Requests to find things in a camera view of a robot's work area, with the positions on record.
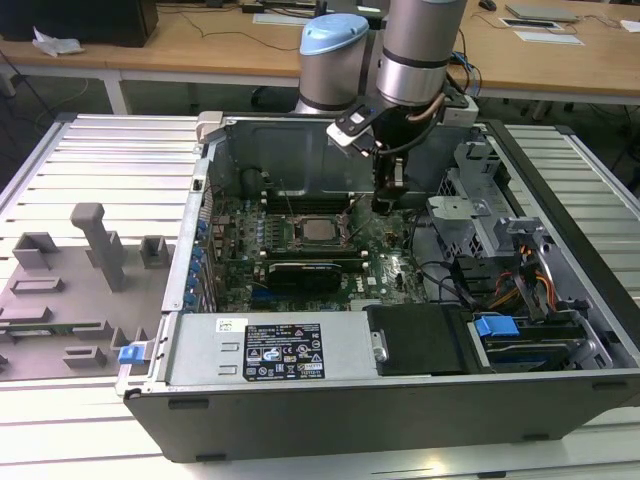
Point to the metal locking lever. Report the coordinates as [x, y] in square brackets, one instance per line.
[361, 230]
[288, 202]

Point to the silver CPU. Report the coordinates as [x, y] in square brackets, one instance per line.
[321, 230]

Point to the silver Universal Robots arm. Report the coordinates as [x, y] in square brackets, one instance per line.
[415, 50]

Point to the CPU socket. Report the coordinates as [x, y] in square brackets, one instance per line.
[296, 235]

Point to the grey metal drive cage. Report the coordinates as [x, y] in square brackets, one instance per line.
[460, 220]

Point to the green motherboard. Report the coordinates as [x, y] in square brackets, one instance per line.
[385, 280]

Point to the black graphics card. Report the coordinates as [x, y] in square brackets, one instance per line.
[305, 280]

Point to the black chair base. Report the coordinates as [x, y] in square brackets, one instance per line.
[265, 97]

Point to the black plastic shroud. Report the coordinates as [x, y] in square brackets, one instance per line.
[420, 340]

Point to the hard disk in blue carrier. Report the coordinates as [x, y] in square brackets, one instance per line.
[495, 327]

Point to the black computer mouse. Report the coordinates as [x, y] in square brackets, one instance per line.
[487, 5]

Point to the white paper sheet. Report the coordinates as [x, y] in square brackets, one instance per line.
[550, 37]

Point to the black power adapter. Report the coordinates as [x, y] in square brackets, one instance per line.
[252, 8]

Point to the grey laptop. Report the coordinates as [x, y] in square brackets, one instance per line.
[542, 12]

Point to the long wooden desk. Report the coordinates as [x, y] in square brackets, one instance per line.
[200, 50]

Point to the black open PC case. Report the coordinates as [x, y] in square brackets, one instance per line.
[350, 425]

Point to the silver power supply unit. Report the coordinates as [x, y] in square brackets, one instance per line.
[200, 350]

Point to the blue case latch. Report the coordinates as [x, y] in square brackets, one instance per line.
[128, 355]

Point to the grey parts rack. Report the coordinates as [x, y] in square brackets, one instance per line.
[75, 300]

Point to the black computer box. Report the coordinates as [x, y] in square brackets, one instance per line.
[75, 20]

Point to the crumpled white paper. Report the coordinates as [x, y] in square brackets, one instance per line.
[55, 42]

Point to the green RAM stick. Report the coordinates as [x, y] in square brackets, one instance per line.
[50, 329]

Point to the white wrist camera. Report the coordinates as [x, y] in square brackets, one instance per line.
[350, 127]

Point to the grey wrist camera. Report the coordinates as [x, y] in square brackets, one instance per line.
[460, 112]

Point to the grey metal bracket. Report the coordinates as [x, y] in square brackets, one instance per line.
[520, 230]

